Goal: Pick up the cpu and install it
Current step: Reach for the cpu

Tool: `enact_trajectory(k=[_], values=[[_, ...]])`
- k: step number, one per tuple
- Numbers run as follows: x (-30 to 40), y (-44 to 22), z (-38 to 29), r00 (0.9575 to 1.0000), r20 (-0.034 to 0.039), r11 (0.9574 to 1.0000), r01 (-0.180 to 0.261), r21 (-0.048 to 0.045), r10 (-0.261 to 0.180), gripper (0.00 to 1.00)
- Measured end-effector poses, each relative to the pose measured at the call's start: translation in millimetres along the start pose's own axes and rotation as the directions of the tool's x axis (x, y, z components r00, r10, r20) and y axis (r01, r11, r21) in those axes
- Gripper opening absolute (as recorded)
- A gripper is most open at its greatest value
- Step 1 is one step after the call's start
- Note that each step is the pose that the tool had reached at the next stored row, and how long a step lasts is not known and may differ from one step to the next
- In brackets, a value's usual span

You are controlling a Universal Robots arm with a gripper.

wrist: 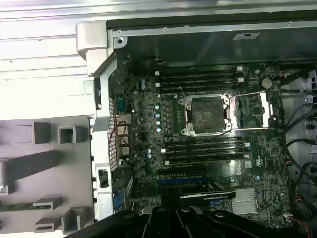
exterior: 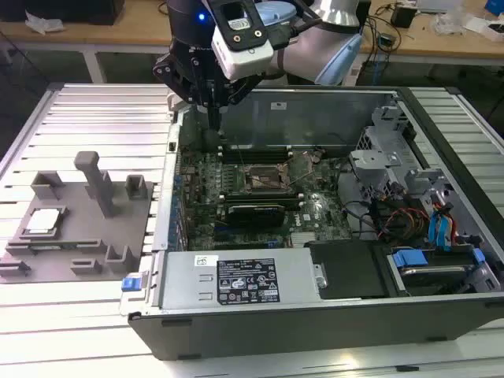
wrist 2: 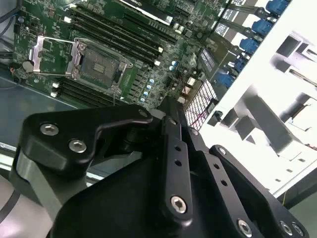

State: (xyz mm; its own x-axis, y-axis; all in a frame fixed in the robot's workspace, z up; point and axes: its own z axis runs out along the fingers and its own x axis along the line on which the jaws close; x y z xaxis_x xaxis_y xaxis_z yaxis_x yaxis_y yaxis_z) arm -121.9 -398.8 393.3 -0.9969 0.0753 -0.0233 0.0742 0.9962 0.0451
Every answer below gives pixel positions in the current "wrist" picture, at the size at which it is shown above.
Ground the black RAM slot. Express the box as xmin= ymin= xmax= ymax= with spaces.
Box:
xmin=159 ymin=87 xmax=239 ymax=95
xmin=164 ymin=138 xmax=246 ymax=146
xmin=159 ymin=76 xmax=239 ymax=83
xmin=166 ymin=151 xmax=249 ymax=158
xmin=159 ymin=70 xmax=239 ymax=77
xmin=159 ymin=81 xmax=239 ymax=89
xmin=165 ymin=145 xmax=248 ymax=152
xmin=167 ymin=157 xmax=250 ymax=165

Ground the black graphics card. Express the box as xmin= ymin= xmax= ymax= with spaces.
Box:
xmin=158 ymin=184 xmax=236 ymax=206

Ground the black wire bundle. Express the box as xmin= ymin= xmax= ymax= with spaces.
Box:
xmin=284 ymin=98 xmax=317 ymax=238

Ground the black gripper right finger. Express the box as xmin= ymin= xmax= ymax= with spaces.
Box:
xmin=172 ymin=191 xmax=273 ymax=238

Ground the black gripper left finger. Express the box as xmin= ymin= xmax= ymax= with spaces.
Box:
xmin=64 ymin=191 xmax=175 ymax=238

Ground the CPU socket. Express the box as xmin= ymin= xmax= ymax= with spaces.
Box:
xmin=178 ymin=95 xmax=235 ymax=136

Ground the silver finned chipset heatsink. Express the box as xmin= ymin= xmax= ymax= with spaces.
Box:
xmin=231 ymin=187 xmax=258 ymax=215

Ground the open black PC case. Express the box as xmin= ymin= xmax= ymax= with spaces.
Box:
xmin=75 ymin=19 xmax=317 ymax=238

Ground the silver socket cover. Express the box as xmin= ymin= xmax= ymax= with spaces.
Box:
xmin=229 ymin=91 xmax=273 ymax=130

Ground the silver drive cage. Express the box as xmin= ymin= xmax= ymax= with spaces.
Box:
xmin=282 ymin=69 xmax=317 ymax=139

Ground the thin wire locking lever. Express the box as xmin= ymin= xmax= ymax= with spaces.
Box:
xmin=178 ymin=86 xmax=189 ymax=102

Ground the grey parts rack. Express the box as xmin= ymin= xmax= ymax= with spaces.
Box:
xmin=0 ymin=118 xmax=96 ymax=238

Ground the black sleeved power cable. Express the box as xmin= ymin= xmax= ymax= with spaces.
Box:
xmin=133 ymin=56 xmax=165 ymax=67

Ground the green RAM stick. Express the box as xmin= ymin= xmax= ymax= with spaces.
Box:
xmin=0 ymin=202 xmax=35 ymax=212

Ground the green motherboard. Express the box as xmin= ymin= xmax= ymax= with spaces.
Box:
xmin=114 ymin=61 xmax=292 ymax=228

